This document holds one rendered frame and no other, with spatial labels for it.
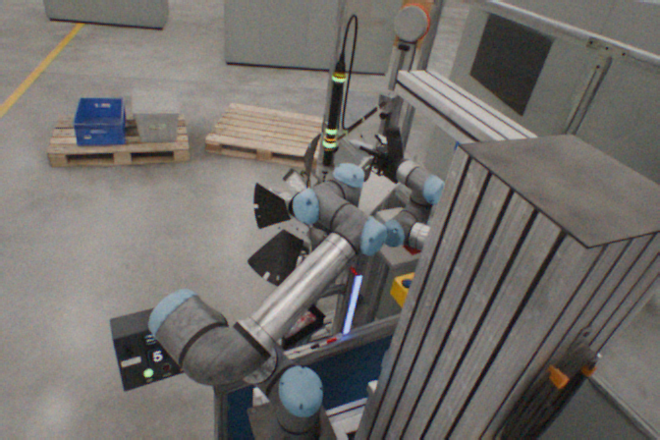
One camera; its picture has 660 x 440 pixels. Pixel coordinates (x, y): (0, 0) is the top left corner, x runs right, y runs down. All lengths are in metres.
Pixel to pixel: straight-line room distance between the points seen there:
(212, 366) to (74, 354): 2.20
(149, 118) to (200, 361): 3.78
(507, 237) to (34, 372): 2.72
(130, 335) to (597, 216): 1.16
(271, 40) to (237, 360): 6.54
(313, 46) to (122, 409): 5.82
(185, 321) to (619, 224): 0.73
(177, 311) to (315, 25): 6.51
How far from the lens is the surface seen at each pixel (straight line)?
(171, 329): 0.93
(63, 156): 4.66
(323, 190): 1.01
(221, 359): 0.87
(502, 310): 0.69
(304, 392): 1.24
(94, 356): 2.99
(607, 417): 2.06
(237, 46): 7.20
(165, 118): 4.53
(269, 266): 1.96
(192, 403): 2.71
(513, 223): 0.64
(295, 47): 7.26
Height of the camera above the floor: 2.31
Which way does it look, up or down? 36 degrees down
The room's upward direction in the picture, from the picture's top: 10 degrees clockwise
